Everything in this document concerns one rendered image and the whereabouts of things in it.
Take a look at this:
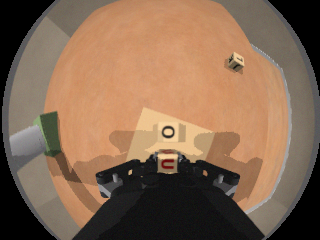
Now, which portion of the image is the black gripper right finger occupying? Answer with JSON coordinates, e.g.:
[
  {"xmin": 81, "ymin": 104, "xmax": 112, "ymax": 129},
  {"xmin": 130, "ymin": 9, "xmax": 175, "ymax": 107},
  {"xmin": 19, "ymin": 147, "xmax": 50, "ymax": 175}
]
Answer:
[{"xmin": 177, "ymin": 152, "xmax": 240, "ymax": 198}]

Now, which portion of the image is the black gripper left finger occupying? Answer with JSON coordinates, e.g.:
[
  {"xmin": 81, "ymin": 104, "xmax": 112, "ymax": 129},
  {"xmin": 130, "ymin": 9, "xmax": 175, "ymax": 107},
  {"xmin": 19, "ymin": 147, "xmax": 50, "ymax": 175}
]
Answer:
[{"xmin": 95, "ymin": 152, "xmax": 159, "ymax": 198}]

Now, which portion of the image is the tan flat mat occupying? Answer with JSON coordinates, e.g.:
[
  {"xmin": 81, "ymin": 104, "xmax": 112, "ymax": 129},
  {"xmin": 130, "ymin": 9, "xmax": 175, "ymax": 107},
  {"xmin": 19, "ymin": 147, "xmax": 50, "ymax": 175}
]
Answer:
[{"xmin": 126, "ymin": 107, "xmax": 215, "ymax": 163}]

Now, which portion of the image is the beige letter block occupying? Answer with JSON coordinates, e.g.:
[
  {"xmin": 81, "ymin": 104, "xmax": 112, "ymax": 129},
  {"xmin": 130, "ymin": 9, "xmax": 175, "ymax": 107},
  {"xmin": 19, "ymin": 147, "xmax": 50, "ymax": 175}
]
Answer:
[
  {"xmin": 157, "ymin": 149, "xmax": 178, "ymax": 173},
  {"xmin": 228, "ymin": 52, "xmax": 244, "ymax": 72},
  {"xmin": 158, "ymin": 121, "xmax": 179, "ymax": 142}
]

